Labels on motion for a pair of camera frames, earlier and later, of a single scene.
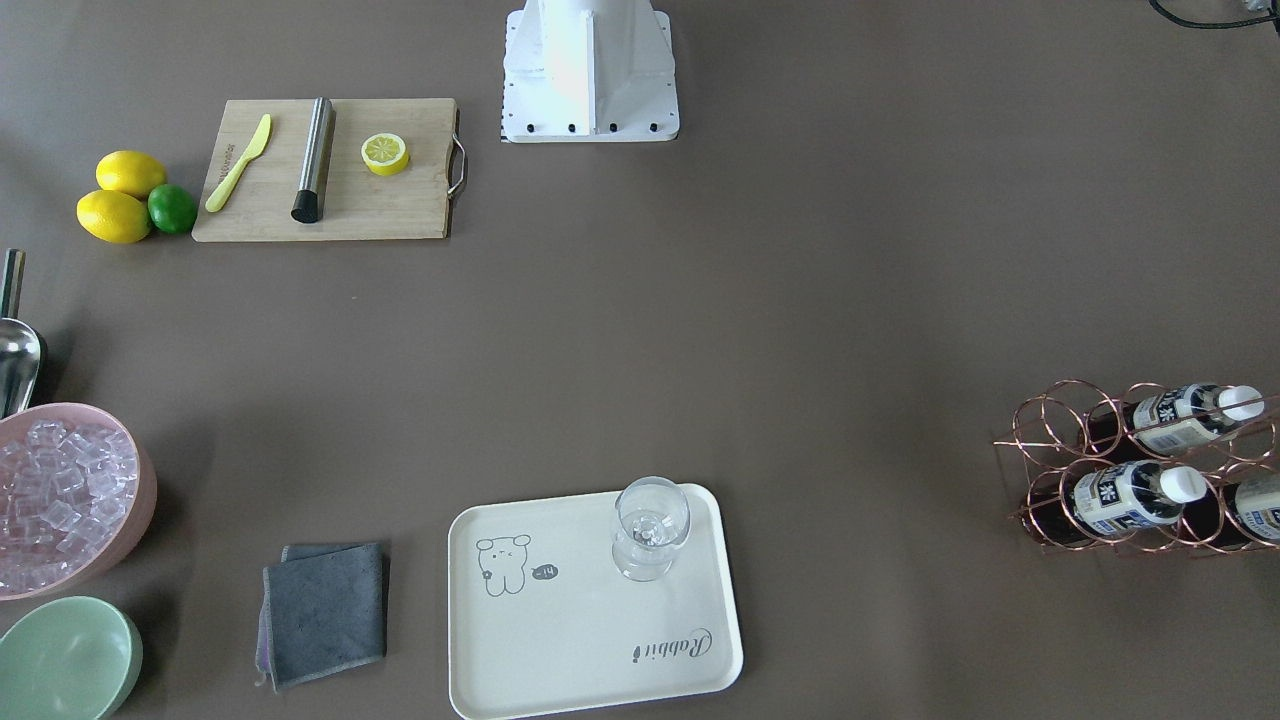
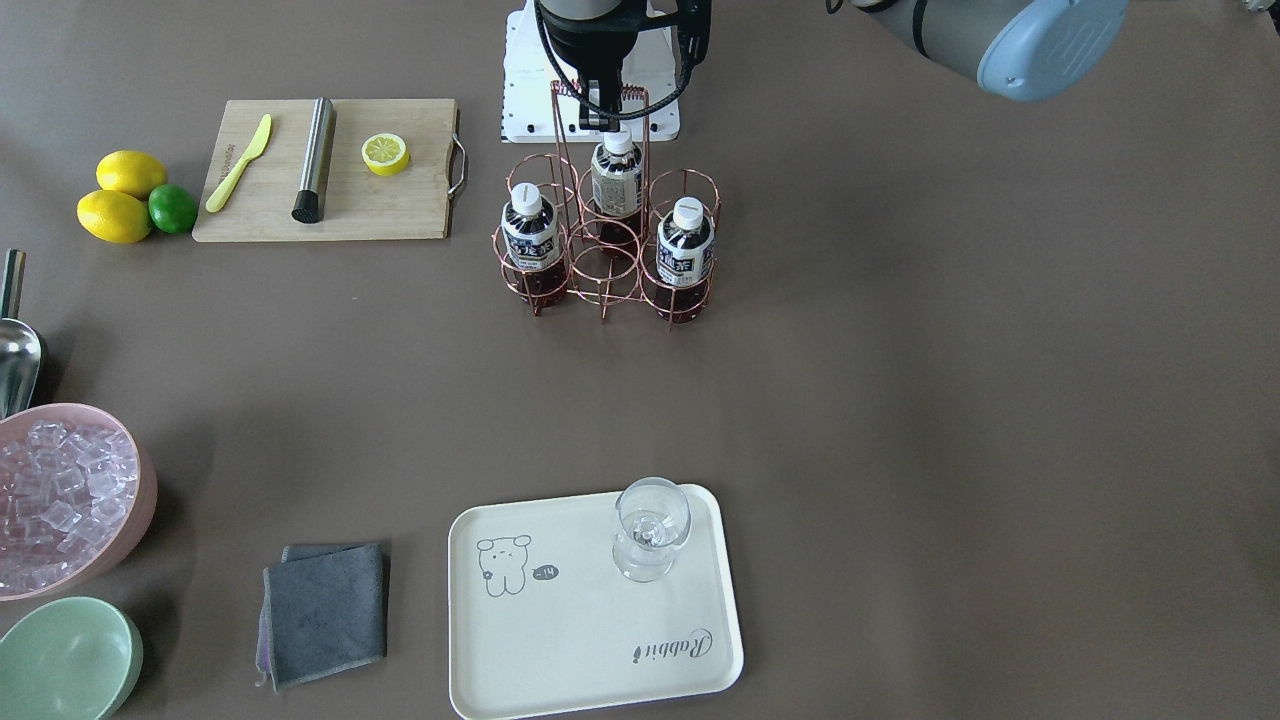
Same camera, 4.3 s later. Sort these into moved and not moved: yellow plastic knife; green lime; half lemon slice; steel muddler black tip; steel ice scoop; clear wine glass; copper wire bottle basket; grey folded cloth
Moved: copper wire bottle basket
Not moved: grey folded cloth; steel ice scoop; green lime; clear wine glass; yellow plastic knife; steel muddler black tip; half lemon slice
